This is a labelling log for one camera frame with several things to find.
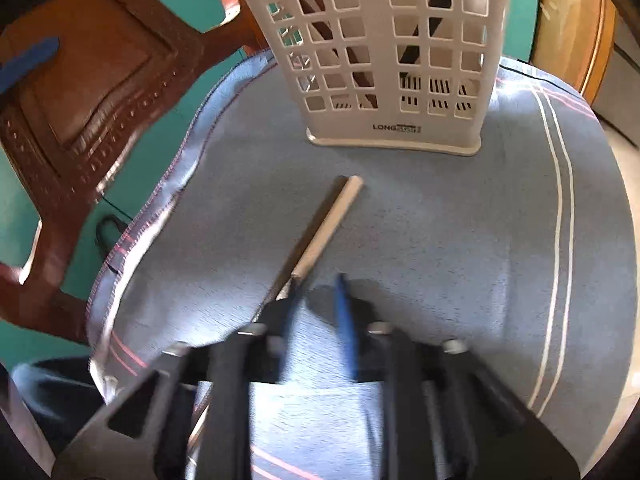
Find white chopstick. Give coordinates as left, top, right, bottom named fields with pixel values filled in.
left=186, top=176, right=363, bottom=478

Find carved wooden chair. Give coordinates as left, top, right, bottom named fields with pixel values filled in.
left=1, top=0, right=266, bottom=343

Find blue striped cloth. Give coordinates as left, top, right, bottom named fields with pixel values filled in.
left=88, top=53, right=638, bottom=479

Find white plastic utensil basket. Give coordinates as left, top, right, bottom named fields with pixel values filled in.
left=245, top=0, right=509, bottom=156

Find grey refrigerator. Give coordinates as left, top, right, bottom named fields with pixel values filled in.
left=592, top=15, right=640, bottom=146

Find wooden glass sliding door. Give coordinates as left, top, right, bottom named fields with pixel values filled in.
left=530, top=0, right=616, bottom=103

